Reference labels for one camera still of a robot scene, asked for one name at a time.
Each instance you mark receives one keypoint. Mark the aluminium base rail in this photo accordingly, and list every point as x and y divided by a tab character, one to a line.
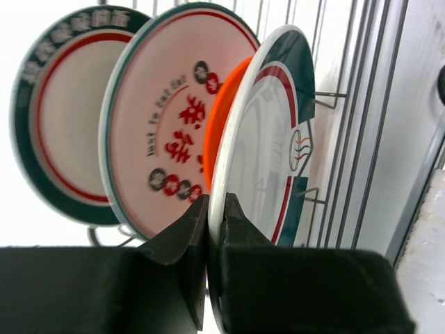
409	127

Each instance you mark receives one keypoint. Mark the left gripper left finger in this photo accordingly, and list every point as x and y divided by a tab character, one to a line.
157	287

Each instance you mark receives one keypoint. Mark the dark green rimmed plate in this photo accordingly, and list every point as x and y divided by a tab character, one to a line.
56	106

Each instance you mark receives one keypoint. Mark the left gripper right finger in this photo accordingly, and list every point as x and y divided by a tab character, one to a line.
257	287

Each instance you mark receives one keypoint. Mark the pink plate red characters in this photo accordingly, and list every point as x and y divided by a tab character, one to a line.
156	109

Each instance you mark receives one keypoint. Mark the green rimmed white plate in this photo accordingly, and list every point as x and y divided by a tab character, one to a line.
265	151

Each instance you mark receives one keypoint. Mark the orange plastic plate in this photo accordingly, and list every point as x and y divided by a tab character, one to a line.
218	117

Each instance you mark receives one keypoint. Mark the metal wire dish rack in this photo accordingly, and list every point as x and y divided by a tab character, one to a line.
346	39

